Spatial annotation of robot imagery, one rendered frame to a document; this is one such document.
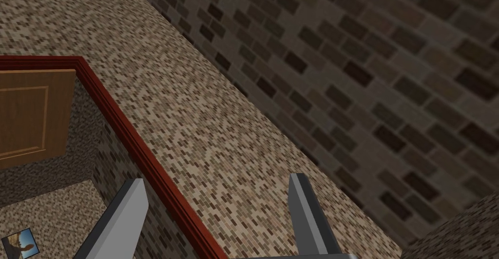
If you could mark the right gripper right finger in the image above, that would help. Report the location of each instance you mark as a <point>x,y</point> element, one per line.
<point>308,220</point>

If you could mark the brown wooden door leaf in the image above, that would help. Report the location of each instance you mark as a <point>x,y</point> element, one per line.
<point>33,118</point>

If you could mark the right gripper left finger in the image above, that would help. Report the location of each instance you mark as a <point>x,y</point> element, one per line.
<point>117,224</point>

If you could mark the small framed wall picture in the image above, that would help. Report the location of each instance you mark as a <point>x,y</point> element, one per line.
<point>20,245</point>

